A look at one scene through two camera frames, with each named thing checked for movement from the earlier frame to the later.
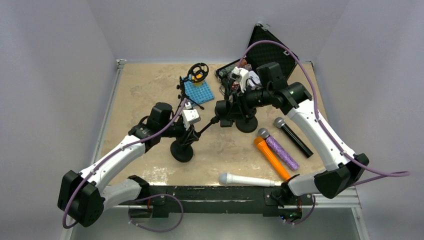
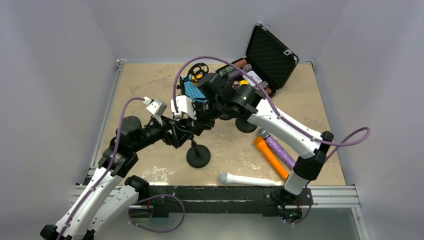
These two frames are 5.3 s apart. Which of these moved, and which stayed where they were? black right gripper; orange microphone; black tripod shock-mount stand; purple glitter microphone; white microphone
Moved: black right gripper
Stayed: white microphone; black tripod shock-mount stand; purple glitter microphone; orange microphone
